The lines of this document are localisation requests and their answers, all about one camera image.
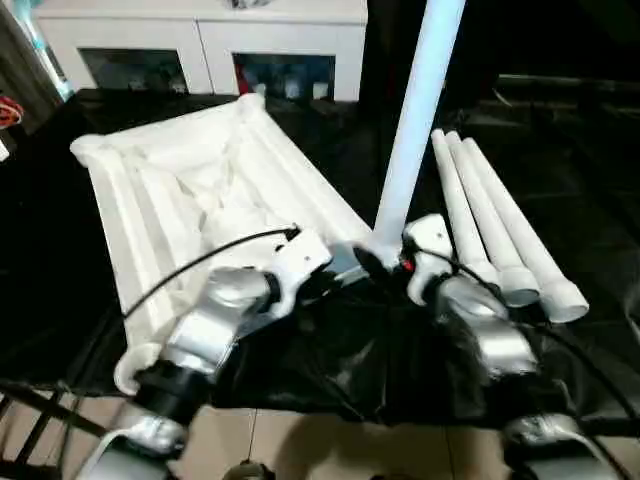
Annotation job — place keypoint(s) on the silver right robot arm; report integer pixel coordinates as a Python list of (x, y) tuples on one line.
[(490, 335)]

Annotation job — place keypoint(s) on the white plastic table top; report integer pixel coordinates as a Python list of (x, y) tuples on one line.
[(190, 190)]

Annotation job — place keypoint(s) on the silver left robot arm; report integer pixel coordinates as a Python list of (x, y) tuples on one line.
[(210, 330)]

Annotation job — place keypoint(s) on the black flat bar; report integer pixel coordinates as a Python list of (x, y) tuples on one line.
[(570, 85)]

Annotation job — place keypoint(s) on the black work mat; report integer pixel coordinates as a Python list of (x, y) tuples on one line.
[(350, 360)]

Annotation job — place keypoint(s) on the white glass-door cabinet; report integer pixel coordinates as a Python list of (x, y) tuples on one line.
[(200, 45)]

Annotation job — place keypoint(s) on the gray metal parts pile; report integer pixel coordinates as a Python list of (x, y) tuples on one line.
[(247, 3)]

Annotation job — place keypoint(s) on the black folding table frame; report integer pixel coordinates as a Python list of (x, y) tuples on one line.
[(40, 420)]

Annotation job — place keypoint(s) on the white plastic table leg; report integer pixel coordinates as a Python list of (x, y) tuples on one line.
[(495, 235), (460, 210), (415, 130), (530, 255)]

